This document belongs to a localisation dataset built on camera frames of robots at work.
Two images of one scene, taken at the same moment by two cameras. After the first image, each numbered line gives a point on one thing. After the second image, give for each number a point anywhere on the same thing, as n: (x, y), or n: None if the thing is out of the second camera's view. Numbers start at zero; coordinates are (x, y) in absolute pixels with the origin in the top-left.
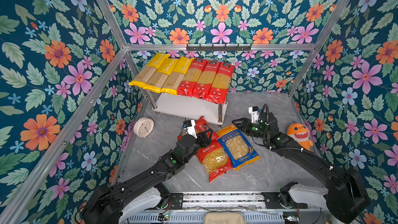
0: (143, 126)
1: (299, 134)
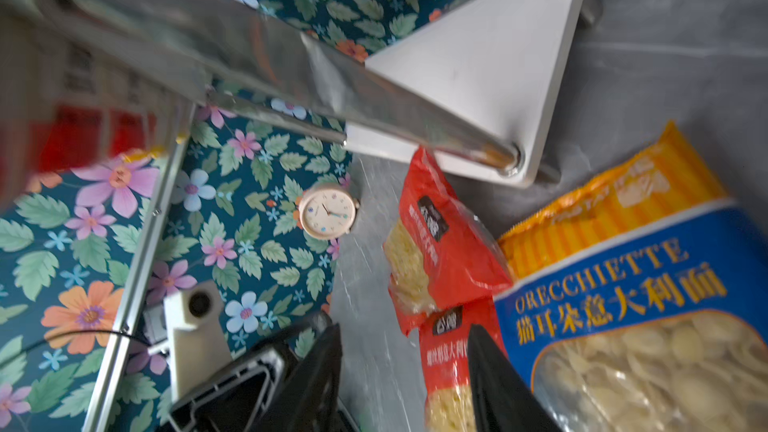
0: (328, 210)
1: None
